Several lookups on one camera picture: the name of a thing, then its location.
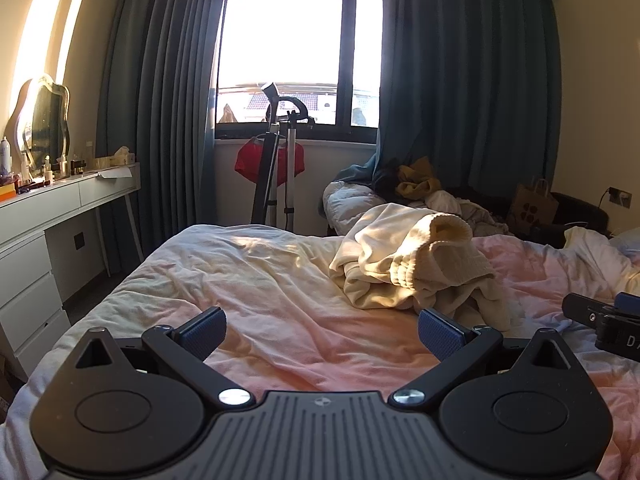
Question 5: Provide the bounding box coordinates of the dark navy garment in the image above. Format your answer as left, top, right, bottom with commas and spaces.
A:
372, 162, 403, 196

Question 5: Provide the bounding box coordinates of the pile of white clothes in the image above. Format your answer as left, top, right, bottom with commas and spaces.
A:
425, 190, 510, 237

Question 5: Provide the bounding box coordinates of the dark framed window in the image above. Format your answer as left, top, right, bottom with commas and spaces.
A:
214, 0, 385, 143

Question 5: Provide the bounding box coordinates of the garment steamer stand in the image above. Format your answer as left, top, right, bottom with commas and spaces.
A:
250, 81, 317, 233

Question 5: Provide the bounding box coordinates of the white pillow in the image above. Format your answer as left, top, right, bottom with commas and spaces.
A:
564, 226, 640, 281

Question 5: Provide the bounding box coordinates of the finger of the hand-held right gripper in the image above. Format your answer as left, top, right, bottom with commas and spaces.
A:
613, 292, 640, 315
562, 292, 616, 333

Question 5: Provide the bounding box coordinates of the cream zip jacket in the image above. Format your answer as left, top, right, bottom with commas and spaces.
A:
329, 203, 512, 332

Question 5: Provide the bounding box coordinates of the teal blue garment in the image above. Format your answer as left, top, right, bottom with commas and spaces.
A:
332, 152, 387, 187

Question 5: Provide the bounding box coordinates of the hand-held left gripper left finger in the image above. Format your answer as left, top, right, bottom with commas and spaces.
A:
75, 306, 253, 407

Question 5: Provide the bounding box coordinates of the brown paper bag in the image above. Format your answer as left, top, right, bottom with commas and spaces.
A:
511, 178, 560, 227

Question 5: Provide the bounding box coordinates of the white vanity desk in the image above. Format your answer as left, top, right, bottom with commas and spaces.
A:
0, 162, 142, 382

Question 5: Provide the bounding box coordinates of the red garment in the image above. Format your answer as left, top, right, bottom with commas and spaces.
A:
235, 137, 306, 181

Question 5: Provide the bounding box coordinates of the mustard yellow garment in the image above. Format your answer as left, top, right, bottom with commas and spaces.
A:
395, 156, 442, 200

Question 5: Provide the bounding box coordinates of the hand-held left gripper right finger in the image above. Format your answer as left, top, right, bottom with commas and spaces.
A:
392, 307, 581, 407

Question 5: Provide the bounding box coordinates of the wavy framed mirror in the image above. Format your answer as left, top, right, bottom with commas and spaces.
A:
10, 74, 71, 173

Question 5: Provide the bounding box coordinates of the black armchair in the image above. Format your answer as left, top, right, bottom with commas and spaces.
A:
520, 191, 612, 248

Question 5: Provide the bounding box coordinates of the teal curtain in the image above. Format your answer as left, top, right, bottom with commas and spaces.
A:
97, 0, 236, 273
377, 0, 558, 197

